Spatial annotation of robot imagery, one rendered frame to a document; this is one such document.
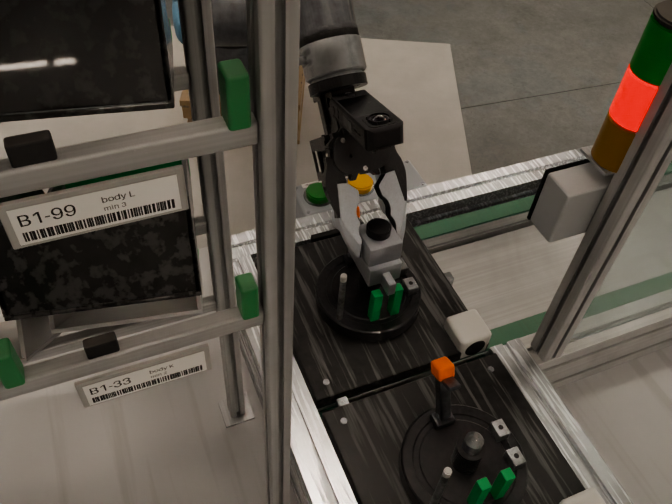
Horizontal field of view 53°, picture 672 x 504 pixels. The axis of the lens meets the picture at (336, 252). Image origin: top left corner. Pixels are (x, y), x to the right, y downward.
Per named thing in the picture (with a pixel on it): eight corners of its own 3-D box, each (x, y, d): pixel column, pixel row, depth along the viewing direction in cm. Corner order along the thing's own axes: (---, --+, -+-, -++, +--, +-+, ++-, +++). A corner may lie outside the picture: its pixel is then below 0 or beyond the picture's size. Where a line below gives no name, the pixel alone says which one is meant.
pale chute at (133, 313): (98, 296, 86) (93, 261, 85) (203, 282, 88) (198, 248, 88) (50, 334, 58) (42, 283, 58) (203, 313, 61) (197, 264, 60)
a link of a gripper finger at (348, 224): (347, 255, 86) (345, 182, 85) (363, 258, 80) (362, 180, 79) (323, 256, 85) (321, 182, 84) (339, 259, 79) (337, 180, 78)
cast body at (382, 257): (347, 251, 86) (351, 212, 81) (378, 242, 88) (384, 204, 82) (374, 300, 81) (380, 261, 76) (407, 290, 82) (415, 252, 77)
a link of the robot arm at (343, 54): (369, 30, 78) (303, 41, 75) (377, 70, 78) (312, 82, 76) (347, 45, 85) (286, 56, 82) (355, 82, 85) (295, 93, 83)
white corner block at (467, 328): (439, 334, 90) (445, 316, 87) (469, 324, 91) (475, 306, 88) (456, 362, 87) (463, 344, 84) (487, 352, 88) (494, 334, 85)
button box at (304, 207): (289, 213, 110) (289, 185, 105) (404, 185, 116) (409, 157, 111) (304, 243, 106) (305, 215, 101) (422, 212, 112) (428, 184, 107)
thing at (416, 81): (59, 29, 155) (55, 17, 152) (447, 54, 157) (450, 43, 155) (-70, 258, 108) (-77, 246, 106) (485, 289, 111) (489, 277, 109)
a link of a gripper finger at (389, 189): (402, 234, 88) (374, 170, 86) (422, 236, 82) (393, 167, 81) (382, 245, 87) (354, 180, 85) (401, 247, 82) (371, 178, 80)
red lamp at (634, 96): (597, 106, 64) (617, 61, 61) (639, 97, 66) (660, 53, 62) (631, 138, 61) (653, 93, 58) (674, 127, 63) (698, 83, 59)
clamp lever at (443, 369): (431, 413, 77) (429, 360, 73) (446, 408, 77) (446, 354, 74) (447, 433, 74) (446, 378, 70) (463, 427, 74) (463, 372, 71)
